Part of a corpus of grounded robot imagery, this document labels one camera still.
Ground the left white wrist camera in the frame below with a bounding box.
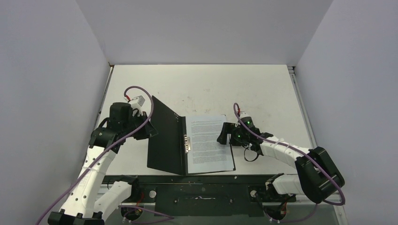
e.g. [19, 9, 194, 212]
[128, 96, 145, 113]

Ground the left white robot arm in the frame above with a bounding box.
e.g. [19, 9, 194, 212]
[47, 100, 156, 225]

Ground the grey and black folder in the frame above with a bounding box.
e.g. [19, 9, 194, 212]
[146, 95, 236, 176]

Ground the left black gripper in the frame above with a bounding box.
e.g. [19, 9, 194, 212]
[123, 111, 158, 140]

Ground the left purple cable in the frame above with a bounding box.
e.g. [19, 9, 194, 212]
[36, 86, 155, 225]

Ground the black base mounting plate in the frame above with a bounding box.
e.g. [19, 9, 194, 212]
[99, 173, 298, 218]

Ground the printed paper sheet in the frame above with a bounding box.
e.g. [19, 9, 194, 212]
[185, 114, 235, 174]

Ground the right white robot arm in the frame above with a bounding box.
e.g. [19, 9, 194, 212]
[217, 120, 346, 206]

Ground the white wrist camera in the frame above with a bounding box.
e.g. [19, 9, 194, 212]
[128, 96, 145, 113]
[239, 111, 252, 125]

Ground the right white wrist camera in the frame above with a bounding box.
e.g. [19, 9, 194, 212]
[239, 111, 252, 125]

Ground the aluminium frame rail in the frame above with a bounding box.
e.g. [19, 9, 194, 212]
[61, 183, 349, 225]

